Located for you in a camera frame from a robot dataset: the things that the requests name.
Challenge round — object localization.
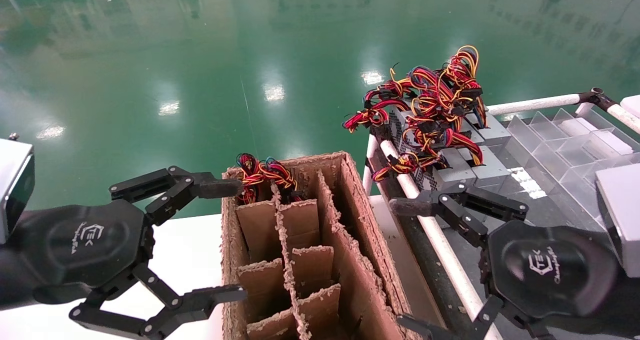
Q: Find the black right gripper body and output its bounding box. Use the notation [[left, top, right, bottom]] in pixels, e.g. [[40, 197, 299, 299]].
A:
[[480, 220, 618, 321]]

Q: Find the white block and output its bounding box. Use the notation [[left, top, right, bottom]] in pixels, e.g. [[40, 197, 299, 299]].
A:
[[620, 95, 640, 120]]

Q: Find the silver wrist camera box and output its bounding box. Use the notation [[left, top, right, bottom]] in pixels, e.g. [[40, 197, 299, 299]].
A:
[[0, 134, 36, 245], [595, 162, 640, 278]]

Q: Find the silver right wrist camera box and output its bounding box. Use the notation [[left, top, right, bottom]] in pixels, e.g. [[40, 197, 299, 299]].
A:
[[595, 162, 640, 278]]

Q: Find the clear acrylic divider tray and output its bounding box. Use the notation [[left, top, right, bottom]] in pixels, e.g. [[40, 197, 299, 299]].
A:
[[500, 107, 640, 231]]

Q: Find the black pipe joint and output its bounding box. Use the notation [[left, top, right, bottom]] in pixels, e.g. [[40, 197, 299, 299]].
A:
[[579, 87, 620, 113]]

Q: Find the brown cardboard divider box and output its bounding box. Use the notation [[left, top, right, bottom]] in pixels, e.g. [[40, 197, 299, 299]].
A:
[[220, 151, 423, 340]]

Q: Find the long white pipe rail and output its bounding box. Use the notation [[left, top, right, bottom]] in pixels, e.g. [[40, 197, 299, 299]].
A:
[[380, 140, 503, 340]]

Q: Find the short white pipe post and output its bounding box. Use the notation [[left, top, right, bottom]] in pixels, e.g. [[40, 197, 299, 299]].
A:
[[362, 134, 380, 197]]

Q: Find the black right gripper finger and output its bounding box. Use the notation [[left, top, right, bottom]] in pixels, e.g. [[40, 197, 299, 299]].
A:
[[389, 182, 530, 248], [397, 292, 556, 340]]

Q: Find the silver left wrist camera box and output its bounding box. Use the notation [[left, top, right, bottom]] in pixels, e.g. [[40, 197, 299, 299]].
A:
[[0, 134, 36, 245]]

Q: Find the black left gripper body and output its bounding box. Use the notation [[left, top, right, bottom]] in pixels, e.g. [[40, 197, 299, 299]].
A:
[[12, 200, 156, 306]]

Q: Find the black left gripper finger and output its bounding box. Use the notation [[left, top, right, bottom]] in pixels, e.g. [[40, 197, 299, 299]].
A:
[[69, 262, 248, 340], [109, 166, 246, 227]]

